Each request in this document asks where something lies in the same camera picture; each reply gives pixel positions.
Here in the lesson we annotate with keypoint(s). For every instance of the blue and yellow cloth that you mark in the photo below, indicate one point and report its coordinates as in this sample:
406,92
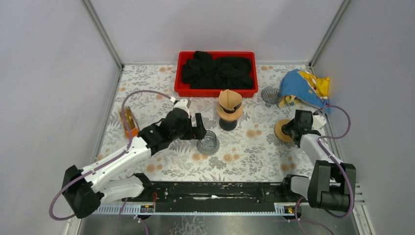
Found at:
298,85

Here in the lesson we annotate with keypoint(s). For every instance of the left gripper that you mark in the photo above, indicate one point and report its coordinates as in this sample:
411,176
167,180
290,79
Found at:
198,126

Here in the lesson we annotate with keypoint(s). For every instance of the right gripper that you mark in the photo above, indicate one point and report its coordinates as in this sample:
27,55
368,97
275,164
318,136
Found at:
290,126

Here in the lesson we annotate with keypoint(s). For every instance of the wooden ring holder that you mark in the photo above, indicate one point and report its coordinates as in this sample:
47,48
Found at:
278,130
229,117

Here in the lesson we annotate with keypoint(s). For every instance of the orange coffee filter box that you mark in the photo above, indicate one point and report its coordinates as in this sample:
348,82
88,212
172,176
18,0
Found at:
129,132

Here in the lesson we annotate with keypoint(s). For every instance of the red plastic bin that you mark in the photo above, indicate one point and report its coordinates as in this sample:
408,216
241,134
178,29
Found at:
184,90

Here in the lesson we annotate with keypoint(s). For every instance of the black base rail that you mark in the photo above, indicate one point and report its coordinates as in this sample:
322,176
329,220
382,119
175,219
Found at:
216,198

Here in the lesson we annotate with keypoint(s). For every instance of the black cloth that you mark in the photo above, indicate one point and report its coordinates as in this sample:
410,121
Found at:
228,72

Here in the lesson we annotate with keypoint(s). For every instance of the dark red glass carafe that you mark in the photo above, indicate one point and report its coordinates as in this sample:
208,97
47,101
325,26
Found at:
227,125

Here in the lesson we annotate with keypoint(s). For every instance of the clear glass carafe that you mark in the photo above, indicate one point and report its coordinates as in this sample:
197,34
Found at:
209,145

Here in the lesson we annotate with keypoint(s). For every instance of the single brown paper filter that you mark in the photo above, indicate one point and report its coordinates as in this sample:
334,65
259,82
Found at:
229,98

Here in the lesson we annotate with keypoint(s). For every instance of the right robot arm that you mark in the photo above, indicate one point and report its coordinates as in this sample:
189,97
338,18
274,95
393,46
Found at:
331,186

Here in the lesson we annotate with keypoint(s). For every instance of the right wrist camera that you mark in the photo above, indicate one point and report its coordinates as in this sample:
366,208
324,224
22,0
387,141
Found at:
319,122

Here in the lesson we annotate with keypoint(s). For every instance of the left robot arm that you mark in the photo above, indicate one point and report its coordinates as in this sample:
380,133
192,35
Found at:
86,189

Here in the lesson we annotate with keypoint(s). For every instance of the grey glass dripper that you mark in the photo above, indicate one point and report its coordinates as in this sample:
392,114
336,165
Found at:
270,95

